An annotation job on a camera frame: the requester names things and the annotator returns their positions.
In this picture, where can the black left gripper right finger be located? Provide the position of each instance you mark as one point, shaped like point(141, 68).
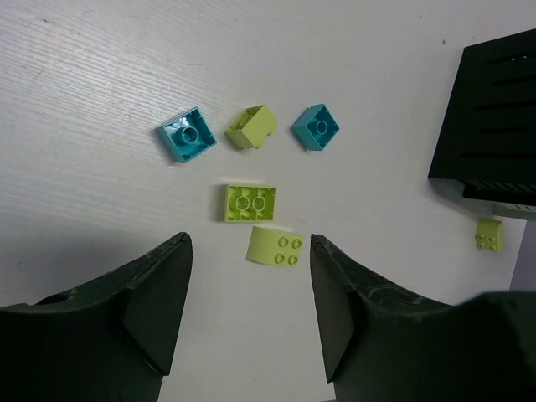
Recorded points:
point(382, 342)

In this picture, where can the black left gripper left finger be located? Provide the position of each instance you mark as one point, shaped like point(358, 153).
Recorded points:
point(110, 339)

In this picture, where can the lime lego brick with studs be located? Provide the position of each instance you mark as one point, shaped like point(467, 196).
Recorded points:
point(274, 247)

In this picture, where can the lime lego brick near container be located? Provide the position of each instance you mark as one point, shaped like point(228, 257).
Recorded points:
point(489, 235)

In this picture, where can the lime lego brick upside down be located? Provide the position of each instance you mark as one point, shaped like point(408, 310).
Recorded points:
point(249, 203)

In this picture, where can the teal square lego brick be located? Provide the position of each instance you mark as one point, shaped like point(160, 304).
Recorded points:
point(186, 136)
point(315, 128)

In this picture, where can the black slotted container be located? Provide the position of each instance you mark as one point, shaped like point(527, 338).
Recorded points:
point(486, 147)

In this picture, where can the small lime lego brick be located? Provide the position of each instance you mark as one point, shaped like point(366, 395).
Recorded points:
point(251, 128)

